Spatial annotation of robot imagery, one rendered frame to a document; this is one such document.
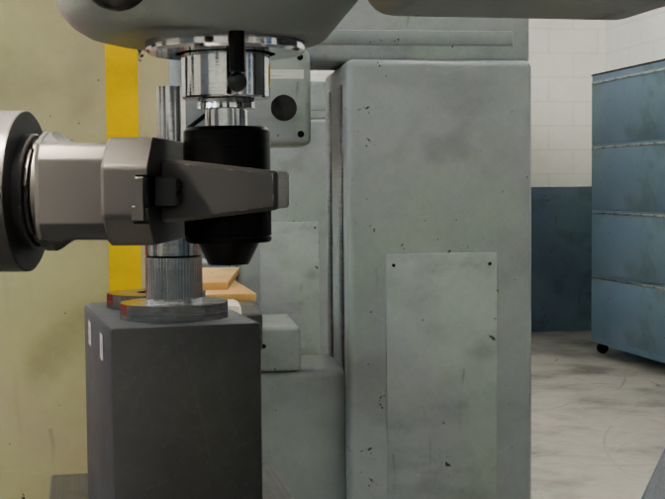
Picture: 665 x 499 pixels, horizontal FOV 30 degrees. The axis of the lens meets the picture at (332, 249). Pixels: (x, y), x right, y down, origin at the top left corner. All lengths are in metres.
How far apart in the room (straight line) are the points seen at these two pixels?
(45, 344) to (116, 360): 1.44
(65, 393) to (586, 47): 8.52
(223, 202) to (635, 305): 7.86
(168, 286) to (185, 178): 0.38
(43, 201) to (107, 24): 0.10
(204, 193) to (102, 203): 0.05
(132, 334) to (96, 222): 0.34
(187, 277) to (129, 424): 0.13
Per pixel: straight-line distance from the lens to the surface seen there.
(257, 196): 0.64
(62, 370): 2.41
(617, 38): 10.41
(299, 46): 0.66
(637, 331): 8.45
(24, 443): 2.44
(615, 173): 8.72
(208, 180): 0.64
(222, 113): 0.66
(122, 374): 0.97
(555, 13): 0.81
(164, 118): 1.02
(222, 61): 0.65
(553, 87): 10.43
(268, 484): 1.24
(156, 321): 0.99
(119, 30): 0.64
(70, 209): 0.65
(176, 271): 1.01
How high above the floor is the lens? 1.23
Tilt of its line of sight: 3 degrees down
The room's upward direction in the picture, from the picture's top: 1 degrees counter-clockwise
